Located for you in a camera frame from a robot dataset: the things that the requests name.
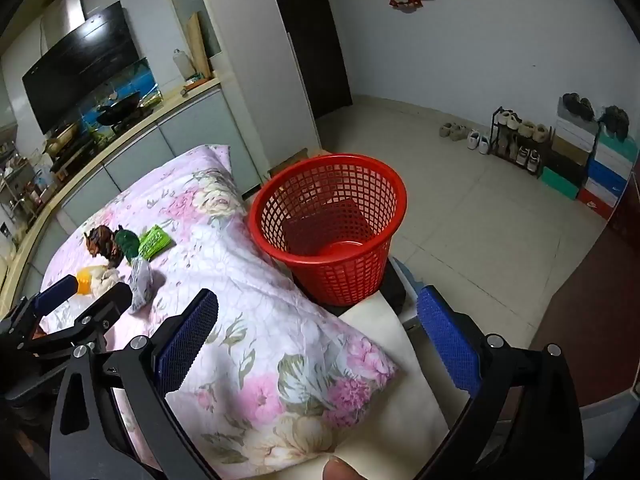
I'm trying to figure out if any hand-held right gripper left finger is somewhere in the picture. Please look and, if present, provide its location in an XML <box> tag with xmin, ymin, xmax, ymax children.
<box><xmin>49</xmin><ymin>287</ymin><xmax>221</xmax><ymax>480</ymax></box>

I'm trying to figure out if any cardboard box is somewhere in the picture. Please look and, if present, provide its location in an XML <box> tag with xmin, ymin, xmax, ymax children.
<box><xmin>270</xmin><ymin>147</ymin><xmax>322</xmax><ymax>181</ymax></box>

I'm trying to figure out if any black and orange cloth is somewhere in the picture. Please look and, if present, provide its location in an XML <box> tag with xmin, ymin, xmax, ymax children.
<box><xmin>84</xmin><ymin>226</ymin><xmax>123</xmax><ymax>267</ymax></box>

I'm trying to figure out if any person's right hand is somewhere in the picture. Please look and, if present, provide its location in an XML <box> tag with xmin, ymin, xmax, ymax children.
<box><xmin>322</xmin><ymin>457</ymin><xmax>368</xmax><ymax>480</ymax></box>

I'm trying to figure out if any metal spice rack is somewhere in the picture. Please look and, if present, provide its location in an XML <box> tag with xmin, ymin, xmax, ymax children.
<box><xmin>0</xmin><ymin>155</ymin><xmax>41</xmax><ymax>231</ymax></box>

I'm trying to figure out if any light green packet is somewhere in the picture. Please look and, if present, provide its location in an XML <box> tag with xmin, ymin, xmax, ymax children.
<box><xmin>136</xmin><ymin>225</ymin><xmax>173</xmax><ymax>261</ymax></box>

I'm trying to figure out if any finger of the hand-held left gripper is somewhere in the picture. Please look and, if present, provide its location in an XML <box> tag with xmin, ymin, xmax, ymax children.
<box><xmin>0</xmin><ymin>274</ymin><xmax>81</xmax><ymax>346</ymax></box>
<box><xmin>27</xmin><ymin>281</ymin><xmax>134</xmax><ymax>361</ymax></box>

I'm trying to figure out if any kitchen counter with grey cabinets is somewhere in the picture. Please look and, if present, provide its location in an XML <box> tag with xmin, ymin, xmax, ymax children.
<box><xmin>0</xmin><ymin>77</ymin><xmax>261</xmax><ymax>306</ymax></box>

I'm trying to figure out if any black wok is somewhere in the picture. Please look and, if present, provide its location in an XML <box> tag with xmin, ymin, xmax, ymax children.
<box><xmin>95</xmin><ymin>91</ymin><xmax>142</xmax><ymax>126</ymax></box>

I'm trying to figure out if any beige frying pan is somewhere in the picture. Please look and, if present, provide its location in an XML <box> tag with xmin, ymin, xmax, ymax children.
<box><xmin>45</xmin><ymin>122</ymin><xmax>81</xmax><ymax>156</ymax></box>

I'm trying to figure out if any black range hood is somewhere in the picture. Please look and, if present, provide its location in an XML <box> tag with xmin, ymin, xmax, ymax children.
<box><xmin>21</xmin><ymin>0</ymin><xmax>142</xmax><ymax>133</ymax></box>

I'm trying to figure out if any pink floral quilt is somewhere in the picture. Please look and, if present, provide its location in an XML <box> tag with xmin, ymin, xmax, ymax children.
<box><xmin>40</xmin><ymin>144</ymin><xmax>401</xmax><ymax>480</ymax></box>

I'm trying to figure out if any dark brown furniture panel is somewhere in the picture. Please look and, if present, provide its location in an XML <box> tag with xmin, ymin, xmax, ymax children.
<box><xmin>530</xmin><ymin>220</ymin><xmax>640</xmax><ymax>411</ymax></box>

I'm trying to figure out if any dark green bag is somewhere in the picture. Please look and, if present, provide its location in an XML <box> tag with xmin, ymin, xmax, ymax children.
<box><xmin>115</xmin><ymin>229</ymin><xmax>143</xmax><ymax>263</ymax></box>

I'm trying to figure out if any red plastic mesh basket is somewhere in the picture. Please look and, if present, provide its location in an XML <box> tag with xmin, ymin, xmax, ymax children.
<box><xmin>248</xmin><ymin>154</ymin><xmax>408</xmax><ymax>307</ymax></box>

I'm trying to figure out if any stack of shoe boxes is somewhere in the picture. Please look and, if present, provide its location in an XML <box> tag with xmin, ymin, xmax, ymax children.
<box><xmin>540</xmin><ymin>97</ymin><xmax>640</xmax><ymax>221</ymax></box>

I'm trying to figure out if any black induction cooker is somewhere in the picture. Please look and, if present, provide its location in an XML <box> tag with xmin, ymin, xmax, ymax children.
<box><xmin>50</xmin><ymin>140</ymin><xmax>98</xmax><ymax>171</ymax></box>

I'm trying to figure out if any pair of dark shoes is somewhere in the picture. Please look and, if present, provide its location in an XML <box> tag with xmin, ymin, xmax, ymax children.
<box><xmin>599</xmin><ymin>105</ymin><xmax>631</xmax><ymax>142</ymax></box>
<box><xmin>562</xmin><ymin>92</ymin><xmax>596</xmax><ymax>121</ymax></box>

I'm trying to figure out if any dark door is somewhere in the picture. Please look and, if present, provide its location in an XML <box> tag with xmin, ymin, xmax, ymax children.
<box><xmin>262</xmin><ymin>0</ymin><xmax>353</xmax><ymax>121</ymax></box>

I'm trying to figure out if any wooden cutting board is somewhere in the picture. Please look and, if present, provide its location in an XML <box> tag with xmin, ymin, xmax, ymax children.
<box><xmin>186</xmin><ymin>11</ymin><xmax>212</xmax><ymax>78</ymax></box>

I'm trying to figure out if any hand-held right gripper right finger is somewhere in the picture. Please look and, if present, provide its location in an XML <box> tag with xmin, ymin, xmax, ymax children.
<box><xmin>415</xmin><ymin>285</ymin><xmax>585</xmax><ymax>480</ymax></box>

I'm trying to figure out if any yellow foam net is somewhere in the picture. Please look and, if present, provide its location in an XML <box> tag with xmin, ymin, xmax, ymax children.
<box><xmin>75</xmin><ymin>266</ymin><xmax>96</xmax><ymax>297</ymax></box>

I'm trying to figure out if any white plastic bottle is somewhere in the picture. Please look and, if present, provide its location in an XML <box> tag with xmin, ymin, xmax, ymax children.
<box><xmin>172</xmin><ymin>49</ymin><xmax>193</xmax><ymax>81</ymax></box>

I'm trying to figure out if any group of assorted shoes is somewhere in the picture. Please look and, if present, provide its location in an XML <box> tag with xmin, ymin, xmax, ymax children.
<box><xmin>495</xmin><ymin>110</ymin><xmax>550</xmax><ymax>173</ymax></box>

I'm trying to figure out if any black shoe rack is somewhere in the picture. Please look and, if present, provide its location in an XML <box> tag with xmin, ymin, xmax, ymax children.
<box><xmin>489</xmin><ymin>106</ymin><xmax>551</xmax><ymax>178</ymax></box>

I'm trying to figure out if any grey plastic bag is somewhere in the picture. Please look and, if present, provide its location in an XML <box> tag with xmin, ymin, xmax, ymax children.
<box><xmin>127</xmin><ymin>257</ymin><xmax>156</xmax><ymax>316</ymax></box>

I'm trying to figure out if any white mesh cloth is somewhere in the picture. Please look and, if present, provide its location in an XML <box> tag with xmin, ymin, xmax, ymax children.
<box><xmin>92</xmin><ymin>265</ymin><xmax>123</xmax><ymax>296</ymax></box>

